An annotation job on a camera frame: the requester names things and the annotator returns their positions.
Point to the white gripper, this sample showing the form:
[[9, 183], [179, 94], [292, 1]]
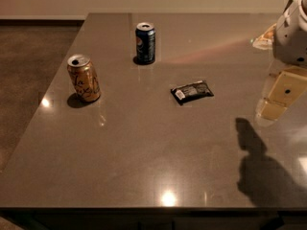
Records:
[[290, 40]]

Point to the orange LaCroix can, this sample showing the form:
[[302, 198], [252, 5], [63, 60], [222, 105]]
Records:
[[84, 78]]

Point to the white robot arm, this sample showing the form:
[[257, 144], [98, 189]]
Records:
[[287, 39]]

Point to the blue Pepsi can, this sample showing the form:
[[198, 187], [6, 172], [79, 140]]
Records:
[[145, 43]]

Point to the black snack packet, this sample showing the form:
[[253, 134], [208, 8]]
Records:
[[192, 91]]

